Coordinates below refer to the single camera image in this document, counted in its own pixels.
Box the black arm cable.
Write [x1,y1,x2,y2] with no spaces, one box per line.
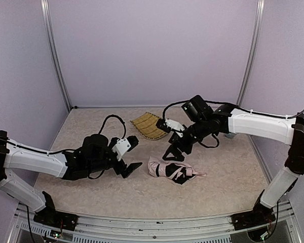
[0,115,127,179]
[162,100,304,149]

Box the right aluminium corner post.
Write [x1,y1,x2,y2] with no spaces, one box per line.
[236,0,265,106]

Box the woven bamboo tray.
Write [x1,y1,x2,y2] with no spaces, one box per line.
[130,112,167,140]

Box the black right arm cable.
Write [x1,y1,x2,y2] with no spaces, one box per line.
[162,100,304,149]

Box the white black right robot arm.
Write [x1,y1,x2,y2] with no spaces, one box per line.
[157,95,304,209]

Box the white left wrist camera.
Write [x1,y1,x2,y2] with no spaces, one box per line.
[111,136,139,161]

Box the pink folding umbrella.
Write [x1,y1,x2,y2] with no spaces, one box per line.
[147,156,207,185]

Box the light blue mug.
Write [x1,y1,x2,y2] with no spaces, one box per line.
[225,133,236,139]

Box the aluminium front rail frame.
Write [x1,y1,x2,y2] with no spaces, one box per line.
[7,199,303,243]

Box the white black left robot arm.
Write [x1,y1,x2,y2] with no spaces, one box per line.
[0,130,142,212]

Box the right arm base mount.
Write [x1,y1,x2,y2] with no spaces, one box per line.
[231,190,276,230]

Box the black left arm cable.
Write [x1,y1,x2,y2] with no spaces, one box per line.
[0,115,127,179]

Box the left aluminium corner post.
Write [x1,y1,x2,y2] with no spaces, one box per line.
[41,0,72,112]

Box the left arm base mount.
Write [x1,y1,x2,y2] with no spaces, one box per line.
[33,191,79,231]

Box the aluminium corner post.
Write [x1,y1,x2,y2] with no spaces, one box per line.
[41,0,72,112]
[236,0,265,106]

